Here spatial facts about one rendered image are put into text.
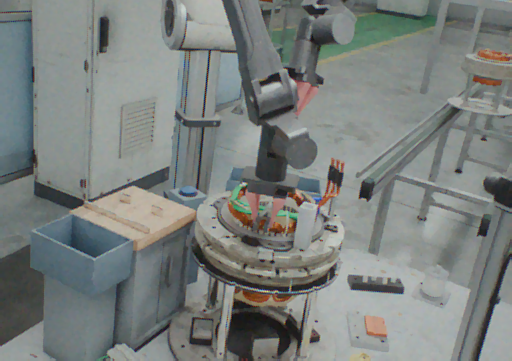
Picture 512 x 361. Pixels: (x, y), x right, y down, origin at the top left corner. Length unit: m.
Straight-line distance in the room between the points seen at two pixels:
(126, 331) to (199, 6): 0.78
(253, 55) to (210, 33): 0.58
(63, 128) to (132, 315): 2.38
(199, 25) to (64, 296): 0.72
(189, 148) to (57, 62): 1.96
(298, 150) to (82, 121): 2.60
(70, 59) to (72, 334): 2.33
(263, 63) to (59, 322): 0.69
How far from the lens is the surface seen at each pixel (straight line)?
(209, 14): 1.57
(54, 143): 3.71
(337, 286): 1.76
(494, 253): 0.95
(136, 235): 1.27
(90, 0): 3.34
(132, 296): 1.33
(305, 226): 1.21
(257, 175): 1.09
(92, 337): 1.33
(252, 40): 1.02
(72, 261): 1.23
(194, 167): 1.72
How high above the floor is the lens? 1.67
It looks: 21 degrees down
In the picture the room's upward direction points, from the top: 8 degrees clockwise
